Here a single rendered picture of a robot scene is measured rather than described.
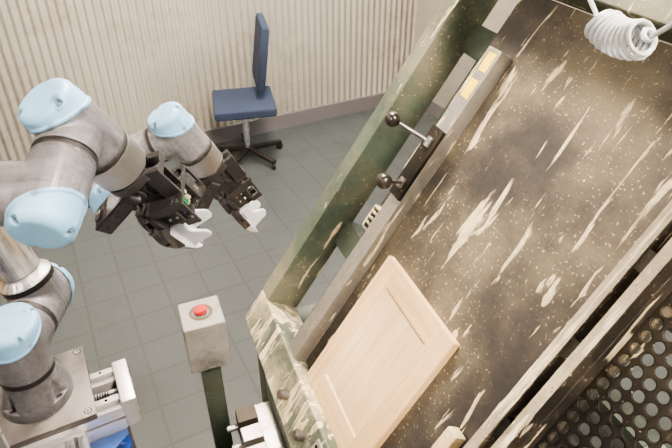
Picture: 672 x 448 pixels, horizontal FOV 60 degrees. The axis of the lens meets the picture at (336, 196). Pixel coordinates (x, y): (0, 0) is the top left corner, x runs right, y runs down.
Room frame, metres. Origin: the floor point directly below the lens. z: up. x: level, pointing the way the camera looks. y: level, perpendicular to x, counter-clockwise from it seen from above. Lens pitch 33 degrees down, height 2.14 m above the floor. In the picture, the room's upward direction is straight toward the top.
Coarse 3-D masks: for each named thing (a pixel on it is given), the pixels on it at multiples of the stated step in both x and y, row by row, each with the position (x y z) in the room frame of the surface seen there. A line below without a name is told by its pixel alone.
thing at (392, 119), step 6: (390, 114) 1.27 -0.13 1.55; (396, 114) 1.27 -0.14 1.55; (390, 120) 1.26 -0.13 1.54; (396, 120) 1.26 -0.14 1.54; (390, 126) 1.26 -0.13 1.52; (402, 126) 1.27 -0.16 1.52; (414, 132) 1.26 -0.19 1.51; (420, 138) 1.26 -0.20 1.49; (426, 138) 1.25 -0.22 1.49; (432, 138) 1.25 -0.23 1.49; (426, 144) 1.24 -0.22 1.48
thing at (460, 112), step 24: (480, 72) 1.29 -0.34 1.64; (456, 96) 1.30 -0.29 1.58; (480, 96) 1.27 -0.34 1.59; (456, 120) 1.25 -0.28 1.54; (432, 168) 1.23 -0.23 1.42; (408, 192) 1.21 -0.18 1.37; (384, 216) 1.21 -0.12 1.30; (360, 240) 1.21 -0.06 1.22; (384, 240) 1.19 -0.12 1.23; (360, 264) 1.17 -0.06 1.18; (336, 288) 1.16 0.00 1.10; (312, 312) 1.16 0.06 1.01; (336, 312) 1.14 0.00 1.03; (312, 336) 1.12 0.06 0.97
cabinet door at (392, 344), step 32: (384, 288) 1.07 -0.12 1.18; (416, 288) 1.02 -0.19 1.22; (352, 320) 1.07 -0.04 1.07; (384, 320) 1.01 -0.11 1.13; (416, 320) 0.95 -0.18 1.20; (352, 352) 1.01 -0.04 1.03; (384, 352) 0.94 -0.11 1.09; (416, 352) 0.89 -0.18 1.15; (448, 352) 0.84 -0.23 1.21; (320, 384) 1.00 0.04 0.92; (352, 384) 0.94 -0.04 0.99; (384, 384) 0.88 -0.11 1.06; (416, 384) 0.83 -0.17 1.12; (352, 416) 0.88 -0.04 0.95; (384, 416) 0.82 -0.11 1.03
